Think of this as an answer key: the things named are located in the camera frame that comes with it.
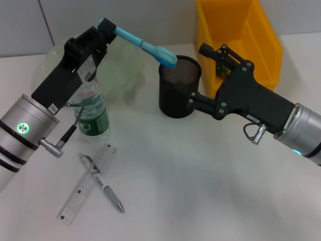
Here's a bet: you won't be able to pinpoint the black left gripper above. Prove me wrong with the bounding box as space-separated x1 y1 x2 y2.
31 19 118 115

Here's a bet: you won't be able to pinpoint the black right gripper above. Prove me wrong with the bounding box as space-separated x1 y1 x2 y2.
187 42 294 134

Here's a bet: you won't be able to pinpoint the green plastic wrapper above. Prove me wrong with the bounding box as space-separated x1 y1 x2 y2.
217 62 231 76

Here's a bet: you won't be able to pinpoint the black mesh pen cup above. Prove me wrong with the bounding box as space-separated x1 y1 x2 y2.
157 55 203 118

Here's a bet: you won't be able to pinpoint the blue scissors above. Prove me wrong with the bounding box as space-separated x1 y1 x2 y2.
97 18 178 67

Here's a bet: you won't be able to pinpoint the clear green-label water bottle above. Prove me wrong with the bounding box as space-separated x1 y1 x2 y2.
66 75 111 144

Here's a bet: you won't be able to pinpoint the clear plastic ruler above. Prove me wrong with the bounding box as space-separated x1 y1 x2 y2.
57 143 117 224

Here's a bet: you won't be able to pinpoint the translucent green fruit bowl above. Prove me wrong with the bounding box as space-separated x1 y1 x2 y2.
32 31 146 101

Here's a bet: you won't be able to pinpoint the grey clear ballpoint pen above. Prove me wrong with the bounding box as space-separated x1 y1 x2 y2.
79 152 125 213

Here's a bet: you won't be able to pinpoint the yellow plastic bin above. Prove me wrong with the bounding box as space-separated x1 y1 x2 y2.
196 0 284 98

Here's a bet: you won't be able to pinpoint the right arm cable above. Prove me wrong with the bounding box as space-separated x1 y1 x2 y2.
242 122 259 141

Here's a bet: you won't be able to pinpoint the silver right gripper connector post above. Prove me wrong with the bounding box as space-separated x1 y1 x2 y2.
252 124 267 146

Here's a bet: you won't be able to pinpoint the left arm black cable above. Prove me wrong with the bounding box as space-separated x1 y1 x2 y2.
40 104 86 159

